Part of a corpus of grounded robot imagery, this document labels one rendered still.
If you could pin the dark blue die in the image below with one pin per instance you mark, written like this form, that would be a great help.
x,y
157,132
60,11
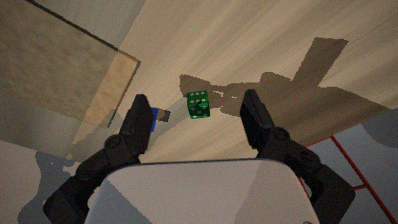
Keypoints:
x,y
155,113

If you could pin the green die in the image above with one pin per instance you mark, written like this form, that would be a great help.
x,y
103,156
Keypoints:
x,y
198,104

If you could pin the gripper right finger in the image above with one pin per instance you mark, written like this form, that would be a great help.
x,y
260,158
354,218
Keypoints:
x,y
331,194

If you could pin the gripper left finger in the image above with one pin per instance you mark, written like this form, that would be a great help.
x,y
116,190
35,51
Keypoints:
x,y
69,203

